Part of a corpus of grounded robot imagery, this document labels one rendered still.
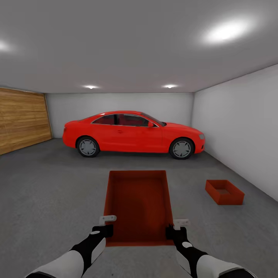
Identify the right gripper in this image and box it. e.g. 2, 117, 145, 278
165, 224, 187, 243

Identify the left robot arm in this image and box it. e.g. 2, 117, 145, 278
25, 215, 117, 278

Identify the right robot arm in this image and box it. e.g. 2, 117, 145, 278
165, 219, 257, 278

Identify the storage box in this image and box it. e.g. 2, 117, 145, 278
205, 180, 245, 205
103, 170, 175, 247

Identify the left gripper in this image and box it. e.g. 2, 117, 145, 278
92, 224, 113, 238

